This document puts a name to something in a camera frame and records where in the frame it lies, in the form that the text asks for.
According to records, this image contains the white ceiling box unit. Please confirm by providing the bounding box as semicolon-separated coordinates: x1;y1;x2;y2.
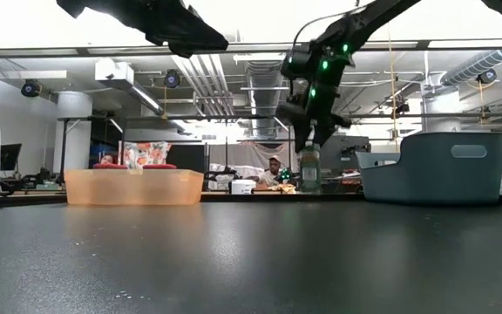
94;58;135;84

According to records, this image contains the grey draped cloth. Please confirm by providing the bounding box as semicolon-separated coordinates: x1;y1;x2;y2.
209;141;298;169

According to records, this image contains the grey metal ceiling duct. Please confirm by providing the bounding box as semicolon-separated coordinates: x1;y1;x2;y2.
244;60;285;139

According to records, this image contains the round black ceiling camera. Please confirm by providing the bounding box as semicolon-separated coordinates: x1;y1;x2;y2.
163;69;181;89
20;78;42;99
477;68;498;85

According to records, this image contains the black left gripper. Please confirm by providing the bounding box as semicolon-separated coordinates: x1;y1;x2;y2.
57;0;229;58

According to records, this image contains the green-capped spice jar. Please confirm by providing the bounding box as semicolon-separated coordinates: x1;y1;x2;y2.
298;141;322;195

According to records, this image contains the small white box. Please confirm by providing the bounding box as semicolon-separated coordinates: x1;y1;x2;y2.
227;179;258;195

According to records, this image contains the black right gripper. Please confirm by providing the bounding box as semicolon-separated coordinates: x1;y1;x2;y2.
276;41;356;154

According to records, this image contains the yellow snack packet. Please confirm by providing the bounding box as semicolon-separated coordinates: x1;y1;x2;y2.
268;182;298;195

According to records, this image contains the black screen panel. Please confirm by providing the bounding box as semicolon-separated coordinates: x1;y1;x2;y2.
166;144;208;174

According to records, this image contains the floral patterned cloth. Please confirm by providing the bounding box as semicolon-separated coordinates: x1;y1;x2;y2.
122;141;173;169

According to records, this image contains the distant robot with green lights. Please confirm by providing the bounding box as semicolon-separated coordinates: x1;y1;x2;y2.
276;167;296;184

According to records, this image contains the blue plastic bin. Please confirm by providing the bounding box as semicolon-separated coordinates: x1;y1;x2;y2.
356;131;502;206

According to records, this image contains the dark grey machine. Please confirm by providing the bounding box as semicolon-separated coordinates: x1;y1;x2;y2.
321;133;372;174

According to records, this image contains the red cube block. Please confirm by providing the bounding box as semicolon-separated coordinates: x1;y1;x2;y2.
92;162;129;171

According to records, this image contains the silver flexible duct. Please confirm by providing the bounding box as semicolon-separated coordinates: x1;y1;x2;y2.
440;48;502;87

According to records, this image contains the black monitor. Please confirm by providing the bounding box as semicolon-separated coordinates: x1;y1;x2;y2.
0;143;24;172

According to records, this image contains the orange plastic bin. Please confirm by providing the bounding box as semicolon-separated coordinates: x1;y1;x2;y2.
64;168;205;207

